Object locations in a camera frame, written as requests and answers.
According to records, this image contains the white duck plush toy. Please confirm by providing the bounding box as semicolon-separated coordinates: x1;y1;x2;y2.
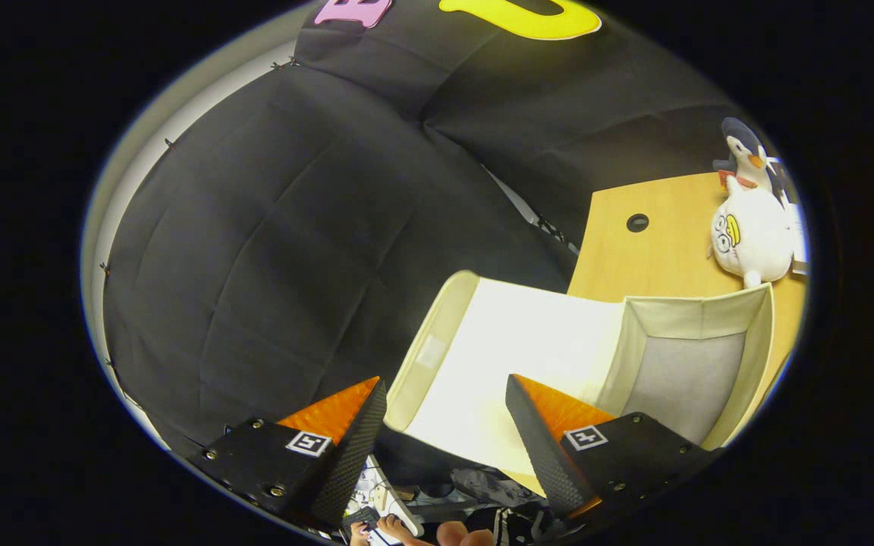
708;176;796;289

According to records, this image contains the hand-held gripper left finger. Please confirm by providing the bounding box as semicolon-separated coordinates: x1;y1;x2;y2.
188;376;388;532

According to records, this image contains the beige fabric storage box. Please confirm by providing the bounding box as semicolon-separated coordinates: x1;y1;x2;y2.
382;269;777;497

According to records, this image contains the grey penguin plush toy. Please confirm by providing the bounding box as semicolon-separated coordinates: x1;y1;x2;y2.
712;116;775;194

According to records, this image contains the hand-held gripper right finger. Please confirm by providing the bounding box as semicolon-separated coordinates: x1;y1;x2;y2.
505;373;725;524

